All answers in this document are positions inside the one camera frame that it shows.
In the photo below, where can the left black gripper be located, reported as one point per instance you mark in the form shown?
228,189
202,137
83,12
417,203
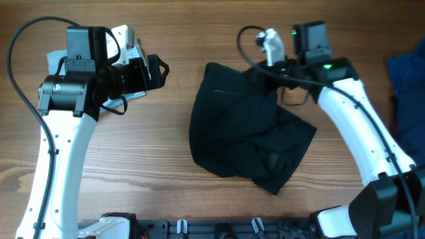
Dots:
157,78

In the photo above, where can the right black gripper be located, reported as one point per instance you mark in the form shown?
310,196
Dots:
263,78

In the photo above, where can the black shorts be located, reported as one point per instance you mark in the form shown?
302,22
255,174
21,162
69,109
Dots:
237,129

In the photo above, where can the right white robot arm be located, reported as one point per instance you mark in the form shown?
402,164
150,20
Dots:
392,199

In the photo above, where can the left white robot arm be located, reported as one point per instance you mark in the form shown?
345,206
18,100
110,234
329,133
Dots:
101,69

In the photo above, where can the blue clothes pile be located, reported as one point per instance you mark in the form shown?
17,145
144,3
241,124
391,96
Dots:
406,74

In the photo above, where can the folded light blue jeans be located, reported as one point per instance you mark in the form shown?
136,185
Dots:
53,62

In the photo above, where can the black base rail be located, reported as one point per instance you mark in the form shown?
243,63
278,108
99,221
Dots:
285,228

